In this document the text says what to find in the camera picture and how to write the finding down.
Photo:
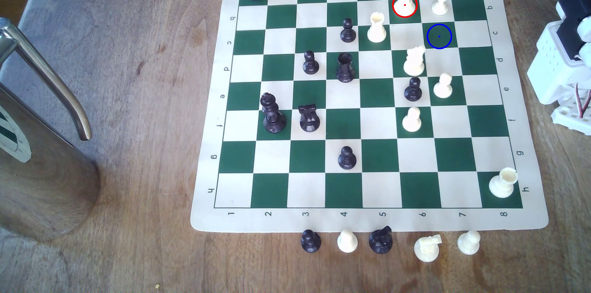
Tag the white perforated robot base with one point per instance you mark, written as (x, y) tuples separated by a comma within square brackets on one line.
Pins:
[(572, 120)]

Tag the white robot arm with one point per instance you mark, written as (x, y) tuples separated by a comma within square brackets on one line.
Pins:
[(552, 67)]

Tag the black knight chess piece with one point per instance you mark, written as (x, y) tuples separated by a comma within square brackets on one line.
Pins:
[(380, 242), (309, 121)]

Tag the green and cream chess mat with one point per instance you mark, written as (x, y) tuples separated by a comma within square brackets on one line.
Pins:
[(341, 124)]

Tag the black pawn chess piece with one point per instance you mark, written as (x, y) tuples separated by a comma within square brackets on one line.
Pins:
[(346, 160), (412, 93), (310, 67), (348, 33), (310, 242)]

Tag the white pawn chess piece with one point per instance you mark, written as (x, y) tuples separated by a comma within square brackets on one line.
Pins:
[(347, 242), (440, 6), (411, 123), (468, 243), (443, 90)]

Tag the white rook chess piece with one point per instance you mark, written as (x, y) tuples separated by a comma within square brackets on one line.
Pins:
[(376, 32), (501, 187)]

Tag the white knight chess piece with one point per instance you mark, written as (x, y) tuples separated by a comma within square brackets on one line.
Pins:
[(427, 250), (413, 67)]

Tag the black queen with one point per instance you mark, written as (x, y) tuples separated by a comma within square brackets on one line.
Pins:
[(274, 122)]

